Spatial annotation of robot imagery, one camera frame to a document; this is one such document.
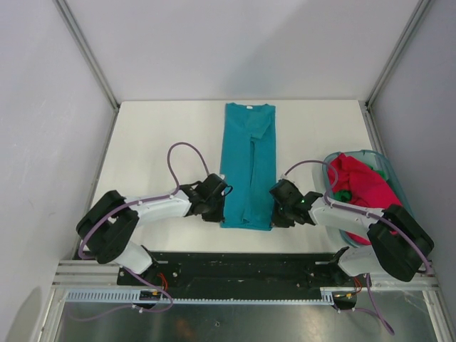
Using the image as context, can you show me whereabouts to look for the aluminium frame rail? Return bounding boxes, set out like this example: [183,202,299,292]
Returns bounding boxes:
[52,260,120,289]

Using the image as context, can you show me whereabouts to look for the aluminium corner post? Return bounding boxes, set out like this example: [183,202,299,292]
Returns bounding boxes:
[365,0,434,108]
[53,0,120,110]

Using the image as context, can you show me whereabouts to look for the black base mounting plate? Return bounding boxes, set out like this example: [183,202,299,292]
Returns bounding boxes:
[117,252,366,299]

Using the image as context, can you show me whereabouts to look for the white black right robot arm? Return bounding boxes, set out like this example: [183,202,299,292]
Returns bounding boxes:
[269,179,434,286]

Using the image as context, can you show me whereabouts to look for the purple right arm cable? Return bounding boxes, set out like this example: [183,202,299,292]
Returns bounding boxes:
[283,160,434,336]

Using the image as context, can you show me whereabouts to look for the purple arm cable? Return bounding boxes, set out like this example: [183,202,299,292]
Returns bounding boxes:
[67,142,211,321]
[283,160,434,336]

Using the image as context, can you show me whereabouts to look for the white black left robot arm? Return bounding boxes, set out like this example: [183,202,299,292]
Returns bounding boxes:
[76,173,233,285]

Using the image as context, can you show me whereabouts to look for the magenta red t-shirt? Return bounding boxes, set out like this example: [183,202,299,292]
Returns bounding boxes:
[327,152,405,246]

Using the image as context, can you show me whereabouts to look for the green t-shirt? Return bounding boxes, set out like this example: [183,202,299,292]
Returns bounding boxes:
[334,190,352,203]

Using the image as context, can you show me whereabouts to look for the left aluminium corner post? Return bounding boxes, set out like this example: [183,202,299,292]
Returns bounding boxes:
[53,0,120,110]

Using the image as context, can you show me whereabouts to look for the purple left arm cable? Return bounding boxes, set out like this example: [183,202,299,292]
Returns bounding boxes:
[67,142,211,321]

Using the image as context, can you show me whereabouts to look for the teal t-shirt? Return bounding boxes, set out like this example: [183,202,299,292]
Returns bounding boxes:
[220,103,276,231]

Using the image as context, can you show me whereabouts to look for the white slotted cable duct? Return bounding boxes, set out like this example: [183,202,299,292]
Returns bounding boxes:
[63,286,363,307]

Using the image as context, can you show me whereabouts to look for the right aluminium corner post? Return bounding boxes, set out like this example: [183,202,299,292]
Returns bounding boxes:
[365,0,434,108]

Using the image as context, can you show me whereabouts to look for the clear blue plastic bin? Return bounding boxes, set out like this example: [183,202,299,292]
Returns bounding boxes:
[321,149,416,250]

